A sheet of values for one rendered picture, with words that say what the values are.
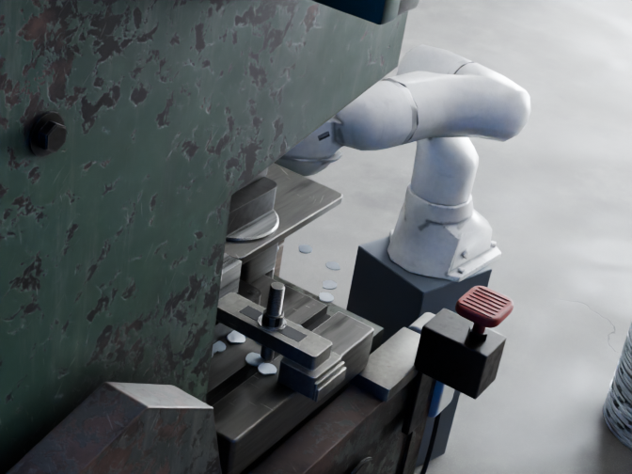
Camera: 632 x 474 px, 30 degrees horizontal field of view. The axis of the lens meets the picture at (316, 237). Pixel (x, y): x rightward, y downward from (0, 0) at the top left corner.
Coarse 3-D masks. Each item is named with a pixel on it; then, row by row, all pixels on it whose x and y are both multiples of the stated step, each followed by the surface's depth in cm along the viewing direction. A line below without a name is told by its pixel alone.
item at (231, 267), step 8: (224, 256) 146; (224, 264) 144; (232, 264) 144; (240, 264) 145; (224, 272) 142; (232, 272) 144; (240, 272) 146; (224, 280) 143; (232, 280) 145; (224, 288) 144; (232, 288) 146
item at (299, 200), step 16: (272, 176) 166; (288, 176) 167; (288, 192) 162; (304, 192) 163; (320, 192) 164; (336, 192) 164; (288, 208) 159; (304, 208) 159; (320, 208) 160; (256, 224) 153; (272, 224) 153; (288, 224) 155; (304, 224) 157; (240, 240) 149; (256, 240) 150; (272, 240) 151; (240, 256) 146; (256, 256) 153; (272, 256) 157; (256, 272) 155; (272, 272) 159
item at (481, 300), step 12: (480, 288) 152; (468, 300) 149; (480, 300) 149; (492, 300) 149; (504, 300) 150; (468, 312) 147; (480, 312) 147; (492, 312) 147; (504, 312) 148; (480, 324) 147; (492, 324) 146
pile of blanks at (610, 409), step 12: (624, 348) 252; (624, 360) 250; (624, 372) 250; (612, 384) 258; (624, 384) 251; (612, 396) 255; (624, 396) 250; (612, 408) 257; (624, 408) 250; (612, 420) 255; (624, 420) 251; (612, 432) 255; (624, 432) 251; (624, 444) 252
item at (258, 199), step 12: (264, 180) 141; (240, 192) 137; (252, 192) 138; (264, 192) 138; (240, 204) 135; (252, 204) 136; (264, 204) 139; (240, 216) 135; (252, 216) 138; (228, 228) 134
